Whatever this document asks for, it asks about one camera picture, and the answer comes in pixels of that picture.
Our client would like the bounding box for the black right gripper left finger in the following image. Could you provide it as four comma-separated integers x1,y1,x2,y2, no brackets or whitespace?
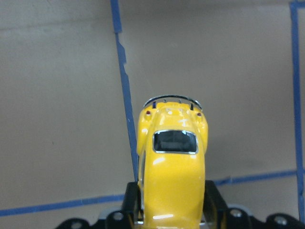
95,182,141,229

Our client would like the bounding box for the yellow toy beetle car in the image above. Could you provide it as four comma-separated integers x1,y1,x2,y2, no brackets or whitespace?
137,95,208,229

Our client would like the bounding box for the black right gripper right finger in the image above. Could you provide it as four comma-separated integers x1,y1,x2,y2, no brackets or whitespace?
203,180,253,229

